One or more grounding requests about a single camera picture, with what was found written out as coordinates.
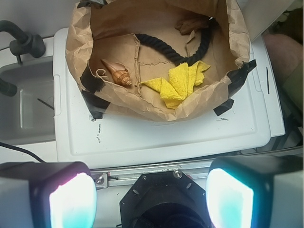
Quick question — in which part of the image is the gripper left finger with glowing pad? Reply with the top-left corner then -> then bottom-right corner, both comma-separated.
0,161 -> 97,228

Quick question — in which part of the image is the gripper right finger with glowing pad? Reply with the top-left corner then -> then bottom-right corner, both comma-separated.
206,155 -> 304,228

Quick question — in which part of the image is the orange spiral sea shell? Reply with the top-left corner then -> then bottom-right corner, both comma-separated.
101,59 -> 132,86

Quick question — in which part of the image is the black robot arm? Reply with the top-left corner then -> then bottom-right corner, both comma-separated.
0,155 -> 304,228

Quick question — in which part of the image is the grey sink basin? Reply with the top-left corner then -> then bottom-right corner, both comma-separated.
0,57 -> 55,145

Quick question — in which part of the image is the yellow microfiber cloth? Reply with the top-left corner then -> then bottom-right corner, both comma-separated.
141,60 -> 211,109

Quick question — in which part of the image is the black sink faucet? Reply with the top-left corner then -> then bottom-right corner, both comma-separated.
0,20 -> 46,65

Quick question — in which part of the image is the crumpled brown paper bag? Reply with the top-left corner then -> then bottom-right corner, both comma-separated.
66,0 -> 256,122

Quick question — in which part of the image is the brown bark piece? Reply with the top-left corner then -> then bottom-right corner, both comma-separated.
174,17 -> 209,35

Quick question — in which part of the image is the aluminium frame rail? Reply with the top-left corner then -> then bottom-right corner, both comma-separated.
91,160 -> 212,189

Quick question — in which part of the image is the black twisted rope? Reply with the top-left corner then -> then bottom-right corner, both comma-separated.
136,16 -> 219,65

